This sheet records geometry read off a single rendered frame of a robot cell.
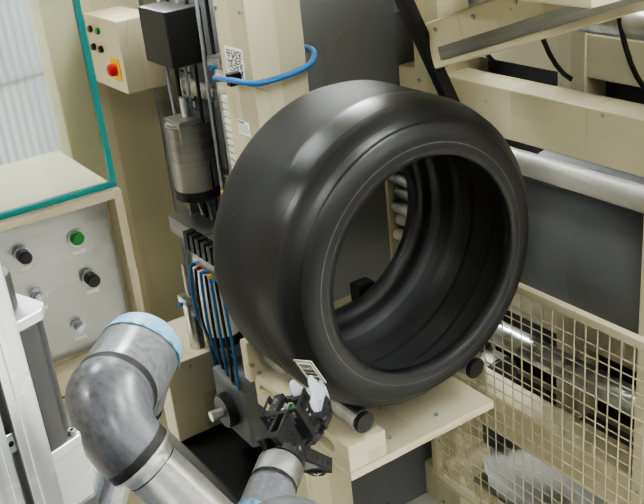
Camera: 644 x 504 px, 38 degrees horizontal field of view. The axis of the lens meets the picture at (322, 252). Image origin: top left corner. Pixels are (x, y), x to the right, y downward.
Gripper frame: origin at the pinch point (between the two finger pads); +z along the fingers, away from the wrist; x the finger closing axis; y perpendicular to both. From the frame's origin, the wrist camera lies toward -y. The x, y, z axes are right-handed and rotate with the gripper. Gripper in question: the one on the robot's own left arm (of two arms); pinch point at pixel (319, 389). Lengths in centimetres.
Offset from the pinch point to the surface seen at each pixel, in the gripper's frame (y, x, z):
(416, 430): -28.9, -2.1, 19.3
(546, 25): 31, -50, 49
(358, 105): 36.8, -19.6, 27.0
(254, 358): -8.1, 28.6, 28.1
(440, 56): 27, -25, 67
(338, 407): -13.2, 5.9, 11.5
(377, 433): -20.3, 0.6, 10.2
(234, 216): 29.9, 5.9, 14.7
